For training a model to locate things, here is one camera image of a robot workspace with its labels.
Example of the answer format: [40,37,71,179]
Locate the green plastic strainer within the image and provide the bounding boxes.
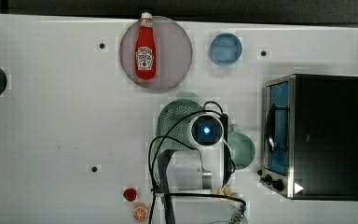
[156,91,202,152]

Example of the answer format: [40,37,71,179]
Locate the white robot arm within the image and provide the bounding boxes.
[149,110,236,224]

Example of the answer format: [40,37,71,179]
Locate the grey round plate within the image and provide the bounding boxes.
[119,16,193,91]

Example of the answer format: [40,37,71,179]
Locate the red ketchup bottle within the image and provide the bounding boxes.
[134,12,157,80]

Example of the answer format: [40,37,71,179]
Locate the green mug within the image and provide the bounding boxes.
[227,124,255,170]

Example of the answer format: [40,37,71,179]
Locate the blue bowl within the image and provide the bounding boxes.
[210,33,242,66]

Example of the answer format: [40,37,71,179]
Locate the peeled banana toy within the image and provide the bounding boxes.
[211,185,232,196]

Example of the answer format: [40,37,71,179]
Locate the small red fruit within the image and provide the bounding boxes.
[123,188,137,202]

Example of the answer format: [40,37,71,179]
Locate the orange slice toy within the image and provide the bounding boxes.
[132,203,149,222]

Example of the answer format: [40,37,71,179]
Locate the black toaster oven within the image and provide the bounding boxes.
[258,74,358,201]

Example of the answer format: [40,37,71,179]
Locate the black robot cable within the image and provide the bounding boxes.
[147,100,248,224]

